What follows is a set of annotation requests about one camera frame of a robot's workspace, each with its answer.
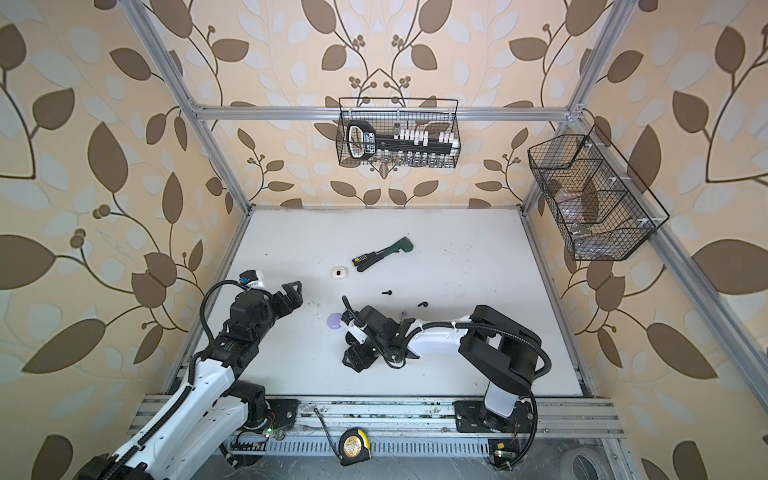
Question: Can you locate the black wire basket back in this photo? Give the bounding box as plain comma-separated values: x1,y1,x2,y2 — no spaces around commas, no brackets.
335,95,462,169

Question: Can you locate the black socket set holder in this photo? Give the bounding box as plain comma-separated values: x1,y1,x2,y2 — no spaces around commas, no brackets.
341,120,461,162

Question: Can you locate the beige earbud charging case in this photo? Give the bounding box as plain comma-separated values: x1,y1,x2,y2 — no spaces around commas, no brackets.
330,266,348,280

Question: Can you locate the green rivet gun tool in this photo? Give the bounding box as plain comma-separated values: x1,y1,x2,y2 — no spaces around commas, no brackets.
352,237,414,272

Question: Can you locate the purple earbud case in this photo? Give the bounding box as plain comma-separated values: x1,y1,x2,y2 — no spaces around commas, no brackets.
326,313,342,330

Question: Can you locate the grey tape roll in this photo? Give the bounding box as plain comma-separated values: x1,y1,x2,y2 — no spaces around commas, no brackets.
560,447,614,480

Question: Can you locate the black wire basket right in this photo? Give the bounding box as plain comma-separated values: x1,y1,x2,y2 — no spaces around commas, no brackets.
527,125,670,261

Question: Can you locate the yellow black tape measure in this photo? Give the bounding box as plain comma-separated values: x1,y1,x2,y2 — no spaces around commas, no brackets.
338,428,372,466

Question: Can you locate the aluminium frame post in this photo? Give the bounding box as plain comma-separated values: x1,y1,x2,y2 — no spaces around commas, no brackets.
520,0,637,217

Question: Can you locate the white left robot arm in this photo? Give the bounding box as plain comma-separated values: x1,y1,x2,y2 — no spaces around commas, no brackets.
76,270,303,479

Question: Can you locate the black wire basket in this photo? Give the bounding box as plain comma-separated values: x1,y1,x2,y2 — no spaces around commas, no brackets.
527,125,670,261
335,95,462,169

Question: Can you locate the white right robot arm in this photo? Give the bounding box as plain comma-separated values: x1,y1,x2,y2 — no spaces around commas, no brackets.
340,297,552,420

